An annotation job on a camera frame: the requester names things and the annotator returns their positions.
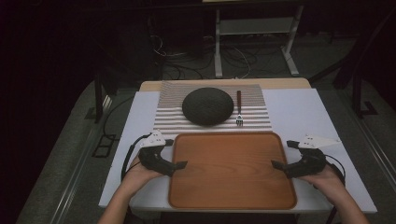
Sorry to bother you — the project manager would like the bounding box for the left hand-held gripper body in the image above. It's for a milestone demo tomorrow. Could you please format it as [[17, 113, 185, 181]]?
[[137, 130, 176, 178]]

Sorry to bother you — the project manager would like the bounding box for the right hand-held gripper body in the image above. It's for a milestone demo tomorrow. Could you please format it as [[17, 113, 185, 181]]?
[[283, 133, 343, 180]]

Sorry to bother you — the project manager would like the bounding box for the brown wooden tray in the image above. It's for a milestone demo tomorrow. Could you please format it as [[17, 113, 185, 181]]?
[[167, 132, 298, 210]]

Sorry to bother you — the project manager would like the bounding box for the person's right hand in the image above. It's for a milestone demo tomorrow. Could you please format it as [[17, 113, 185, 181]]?
[[298, 163, 347, 196]]

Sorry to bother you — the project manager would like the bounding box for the person's left hand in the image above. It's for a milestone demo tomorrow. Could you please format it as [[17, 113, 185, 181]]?
[[122, 156, 164, 196]]

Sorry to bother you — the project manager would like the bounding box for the striped placemat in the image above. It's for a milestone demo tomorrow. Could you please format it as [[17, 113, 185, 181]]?
[[152, 81, 274, 140]]

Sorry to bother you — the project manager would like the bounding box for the white board sheet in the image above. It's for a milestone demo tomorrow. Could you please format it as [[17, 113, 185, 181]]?
[[98, 88, 378, 215]]

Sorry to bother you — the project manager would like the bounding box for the dark round bowl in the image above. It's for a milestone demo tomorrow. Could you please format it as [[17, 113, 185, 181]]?
[[181, 87, 235, 127]]

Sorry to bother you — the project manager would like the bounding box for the dark metal stand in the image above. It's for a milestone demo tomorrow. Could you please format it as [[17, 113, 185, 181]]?
[[350, 74, 379, 119], [92, 73, 114, 124]]

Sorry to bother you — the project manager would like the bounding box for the white metal stand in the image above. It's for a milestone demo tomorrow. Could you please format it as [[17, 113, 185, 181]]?
[[214, 4, 304, 78]]

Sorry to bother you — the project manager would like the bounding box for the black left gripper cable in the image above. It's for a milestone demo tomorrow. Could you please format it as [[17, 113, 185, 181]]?
[[120, 133, 152, 181]]

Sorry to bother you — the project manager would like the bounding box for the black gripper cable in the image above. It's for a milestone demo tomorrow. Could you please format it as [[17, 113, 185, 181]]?
[[325, 153, 347, 188], [120, 133, 152, 181]]

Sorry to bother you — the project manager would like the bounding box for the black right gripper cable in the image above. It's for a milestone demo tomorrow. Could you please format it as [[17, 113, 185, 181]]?
[[325, 153, 347, 188]]

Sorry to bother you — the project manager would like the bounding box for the fork with wooden handle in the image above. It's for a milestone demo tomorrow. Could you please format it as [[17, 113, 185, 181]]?
[[235, 90, 245, 127]]

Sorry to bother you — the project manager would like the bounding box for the tangle of floor cables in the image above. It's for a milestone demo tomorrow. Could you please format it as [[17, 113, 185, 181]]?
[[148, 33, 254, 80]]

